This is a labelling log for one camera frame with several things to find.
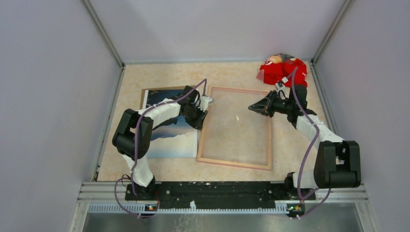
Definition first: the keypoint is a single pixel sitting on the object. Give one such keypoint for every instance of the aluminium rail with cable duct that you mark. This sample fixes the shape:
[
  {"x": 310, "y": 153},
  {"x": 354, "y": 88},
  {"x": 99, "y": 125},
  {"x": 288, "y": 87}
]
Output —
[{"x": 101, "y": 206}]

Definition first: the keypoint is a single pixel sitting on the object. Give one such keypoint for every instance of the brown backing board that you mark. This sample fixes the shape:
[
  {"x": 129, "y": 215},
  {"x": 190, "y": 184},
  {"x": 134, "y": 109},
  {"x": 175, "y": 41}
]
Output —
[{"x": 160, "y": 87}]

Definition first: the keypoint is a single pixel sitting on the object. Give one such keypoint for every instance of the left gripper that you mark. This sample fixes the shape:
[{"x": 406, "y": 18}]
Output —
[{"x": 198, "y": 123}]

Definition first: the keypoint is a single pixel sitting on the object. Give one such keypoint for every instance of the landscape photo print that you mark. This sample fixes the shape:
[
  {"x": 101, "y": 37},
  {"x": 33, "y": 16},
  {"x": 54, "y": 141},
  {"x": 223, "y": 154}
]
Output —
[{"x": 175, "y": 138}]

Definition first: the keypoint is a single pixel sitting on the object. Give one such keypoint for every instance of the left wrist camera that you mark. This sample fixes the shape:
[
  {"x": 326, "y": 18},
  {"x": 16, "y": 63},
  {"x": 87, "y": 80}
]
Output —
[{"x": 205, "y": 102}]

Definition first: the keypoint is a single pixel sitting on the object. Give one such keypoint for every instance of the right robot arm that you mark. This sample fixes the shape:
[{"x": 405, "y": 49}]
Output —
[{"x": 330, "y": 161}]

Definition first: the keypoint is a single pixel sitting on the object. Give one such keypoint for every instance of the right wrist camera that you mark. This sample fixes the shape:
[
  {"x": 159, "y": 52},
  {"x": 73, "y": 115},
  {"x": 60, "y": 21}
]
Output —
[{"x": 280, "y": 89}]

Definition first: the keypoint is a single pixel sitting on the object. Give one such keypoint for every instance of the red crumpled cloth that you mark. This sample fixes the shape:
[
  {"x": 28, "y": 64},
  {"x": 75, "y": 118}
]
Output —
[{"x": 285, "y": 68}]

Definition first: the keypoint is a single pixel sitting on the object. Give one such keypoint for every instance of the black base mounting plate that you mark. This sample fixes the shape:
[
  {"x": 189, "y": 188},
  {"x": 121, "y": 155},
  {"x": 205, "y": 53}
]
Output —
[{"x": 214, "y": 195}]

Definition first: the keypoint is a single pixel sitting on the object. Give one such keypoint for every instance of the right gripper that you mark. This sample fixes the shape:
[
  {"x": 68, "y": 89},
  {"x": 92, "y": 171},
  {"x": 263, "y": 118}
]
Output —
[{"x": 260, "y": 107}]

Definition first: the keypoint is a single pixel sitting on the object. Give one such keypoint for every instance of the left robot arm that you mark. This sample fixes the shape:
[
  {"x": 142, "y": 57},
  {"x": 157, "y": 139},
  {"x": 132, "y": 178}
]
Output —
[{"x": 133, "y": 134}]

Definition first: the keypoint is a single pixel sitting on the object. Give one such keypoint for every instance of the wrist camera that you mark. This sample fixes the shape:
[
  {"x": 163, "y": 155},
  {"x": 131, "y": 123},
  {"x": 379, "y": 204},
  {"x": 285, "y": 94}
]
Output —
[
  {"x": 205, "y": 102},
  {"x": 280, "y": 89}
]

